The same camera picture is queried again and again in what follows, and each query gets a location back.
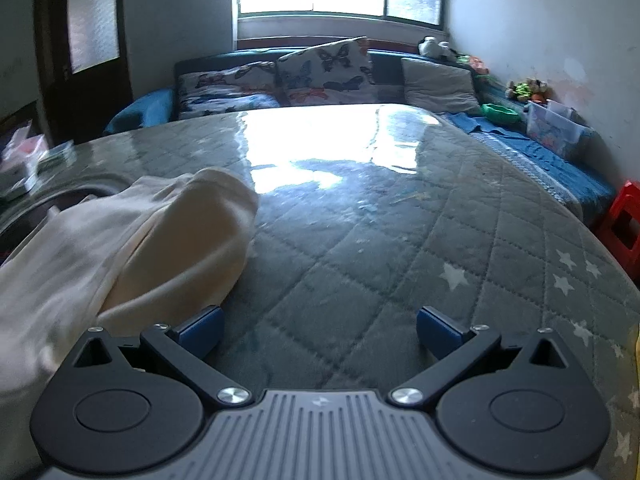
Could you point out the yellow cloth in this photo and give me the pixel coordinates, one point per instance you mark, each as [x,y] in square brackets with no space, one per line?
[638,340]

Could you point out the small clear plastic box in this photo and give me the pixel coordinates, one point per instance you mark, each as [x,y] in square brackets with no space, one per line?
[562,109]

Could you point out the round built-in cooktop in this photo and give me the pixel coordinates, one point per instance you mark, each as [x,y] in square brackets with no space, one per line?
[20,230]

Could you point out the green white packet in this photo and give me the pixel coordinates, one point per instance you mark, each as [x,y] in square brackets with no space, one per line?
[57,156]

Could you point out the red plastic stool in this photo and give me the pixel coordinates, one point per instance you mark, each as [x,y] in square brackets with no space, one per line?
[622,215]

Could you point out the cream sweater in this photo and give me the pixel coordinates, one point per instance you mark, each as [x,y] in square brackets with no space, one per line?
[150,240]

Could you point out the blue sofa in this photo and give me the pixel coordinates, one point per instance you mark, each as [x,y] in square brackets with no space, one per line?
[150,105]

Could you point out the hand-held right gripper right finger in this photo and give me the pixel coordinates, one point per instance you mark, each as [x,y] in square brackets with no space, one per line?
[437,330]

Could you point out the dark wooden door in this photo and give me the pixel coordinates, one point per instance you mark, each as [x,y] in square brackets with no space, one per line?
[90,100]

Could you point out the white box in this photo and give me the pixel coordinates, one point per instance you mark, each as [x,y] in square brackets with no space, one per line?
[15,180]

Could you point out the butterfly print pillow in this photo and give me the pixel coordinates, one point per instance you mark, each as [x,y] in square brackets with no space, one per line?
[225,77]
[225,106]
[325,70]

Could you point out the pile of small plush toys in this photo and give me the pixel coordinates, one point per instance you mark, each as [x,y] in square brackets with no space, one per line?
[527,91]

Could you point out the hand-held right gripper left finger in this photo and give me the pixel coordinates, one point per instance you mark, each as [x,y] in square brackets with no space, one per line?
[202,330]

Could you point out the grey pillow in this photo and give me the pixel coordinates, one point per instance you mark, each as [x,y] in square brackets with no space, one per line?
[440,85]

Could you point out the pink tissue packet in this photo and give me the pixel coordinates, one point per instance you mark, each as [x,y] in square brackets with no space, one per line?
[25,142]

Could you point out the green bowl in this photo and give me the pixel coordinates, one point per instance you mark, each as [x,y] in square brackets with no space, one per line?
[500,114]

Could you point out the blue knit blanket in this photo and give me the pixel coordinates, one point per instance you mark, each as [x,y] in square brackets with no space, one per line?
[500,140]

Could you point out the black and white plush toy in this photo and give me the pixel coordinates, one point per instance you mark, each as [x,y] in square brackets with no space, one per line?
[435,49]

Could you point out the clear plastic storage box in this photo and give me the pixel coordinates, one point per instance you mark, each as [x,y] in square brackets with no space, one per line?
[552,132]

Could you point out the green orange toy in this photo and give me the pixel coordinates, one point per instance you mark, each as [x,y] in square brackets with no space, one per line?
[472,64]

